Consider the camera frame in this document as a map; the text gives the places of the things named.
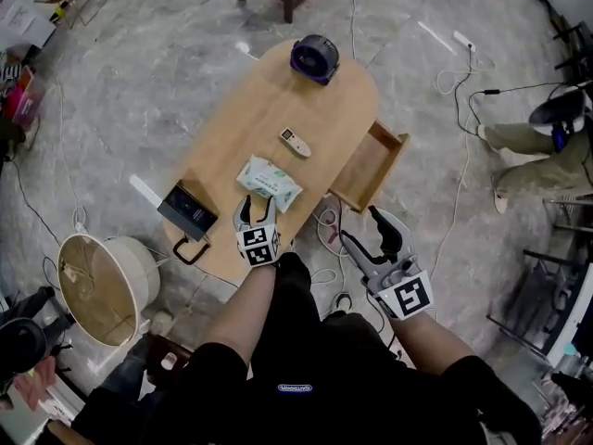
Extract pink cloth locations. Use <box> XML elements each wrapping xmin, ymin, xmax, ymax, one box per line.
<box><xmin>12</xmin><ymin>357</ymin><xmax>57</xmax><ymax>412</ymax></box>

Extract person's black shirt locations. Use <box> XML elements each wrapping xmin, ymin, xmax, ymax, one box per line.
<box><xmin>69</xmin><ymin>311</ymin><xmax>543</xmax><ymax>445</ymax></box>

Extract person's left forearm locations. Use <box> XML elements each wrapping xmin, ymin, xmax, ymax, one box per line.
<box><xmin>202</xmin><ymin>261</ymin><xmax>280</xmax><ymax>370</ymax></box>

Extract black metal loop stand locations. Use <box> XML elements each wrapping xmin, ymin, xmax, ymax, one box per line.
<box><xmin>172</xmin><ymin>233</ymin><xmax>212</xmax><ymax>266</ymax></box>

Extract purple black desk fan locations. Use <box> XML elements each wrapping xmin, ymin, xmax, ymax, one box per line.
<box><xmin>290</xmin><ymin>33</ymin><xmax>341</xmax><ymax>86</ymax></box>

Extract long white cable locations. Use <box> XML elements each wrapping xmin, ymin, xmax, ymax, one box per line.
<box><xmin>428</xmin><ymin>108</ymin><xmax>473</xmax><ymax>282</ymax></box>

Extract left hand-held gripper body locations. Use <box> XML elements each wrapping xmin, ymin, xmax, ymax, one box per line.
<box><xmin>233</xmin><ymin>222</ymin><xmax>283</xmax><ymax>269</ymax></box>

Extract person's right forearm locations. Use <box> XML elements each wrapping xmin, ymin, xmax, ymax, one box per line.
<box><xmin>386</xmin><ymin>311</ymin><xmax>474</xmax><ymax>380</ymax></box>

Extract white wet wipes packet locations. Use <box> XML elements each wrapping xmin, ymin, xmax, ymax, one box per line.
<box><xmin>235</xmin><ymin>154</ymin><xmax>304</xmax><ymax>214</ymax></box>

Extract wooden coffee table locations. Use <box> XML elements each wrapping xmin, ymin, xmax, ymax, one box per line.
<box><xmin>161</xmin><ymin>38</ymin><xmax>381</xmax><ymax>283</ymax></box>

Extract black metal rack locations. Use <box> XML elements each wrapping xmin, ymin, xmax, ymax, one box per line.
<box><xmin>486</xmin><ymin>195</ymin><xmax>593</xmax><ymax>359</ymax></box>

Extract white remote control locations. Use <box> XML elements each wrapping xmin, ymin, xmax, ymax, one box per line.
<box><xmin>279</xmin><ymin>127</ymin><xmax>312</xmax><ymax>159</ymax></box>

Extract black helmet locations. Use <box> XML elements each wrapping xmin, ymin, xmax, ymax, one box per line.
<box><xmin>0</xmin><ymin>317</ymin><xmax>48</xmax><ymax>384</ymax></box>

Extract wooden drawer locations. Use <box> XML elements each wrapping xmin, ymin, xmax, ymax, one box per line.
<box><xmin>327</xmin><ymin>119</ymin><xmax>411</xmax><ymax>215</ymax></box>

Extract brown clipboard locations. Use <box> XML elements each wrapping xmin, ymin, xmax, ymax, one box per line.
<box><xmin>145</xmin><ymin>334</ymin><xmax>194</xmax><ymax>384</ymax></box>

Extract black box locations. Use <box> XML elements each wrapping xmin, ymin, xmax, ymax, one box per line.
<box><xmin>156</xmin><ymin>179</ymin><xmax>220</xmax><ymax>243</ymax></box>

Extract black cable with adapter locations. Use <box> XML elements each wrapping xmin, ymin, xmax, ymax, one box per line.
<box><xmin>453</xmin><ymin>46</ymin><xmax>564</xmax><ymax>136</ymax></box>

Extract clear bin with pink contents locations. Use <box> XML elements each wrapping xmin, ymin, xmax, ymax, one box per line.
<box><xmin>2</xmin><ymin>65</ymin><xmax>47</xmax><ymax>129</ymax></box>

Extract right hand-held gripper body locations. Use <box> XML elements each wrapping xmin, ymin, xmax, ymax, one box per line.
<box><xmin>362</xmin><ymin>251</ymin><xmax>437</xmax><ymax>322</ymax></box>

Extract person's black trousers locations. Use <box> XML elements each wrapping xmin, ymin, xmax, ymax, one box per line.
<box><xmin>252</xmin><ymin>251</ymin><xmax>404</xmax><ymax>370</ymax></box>

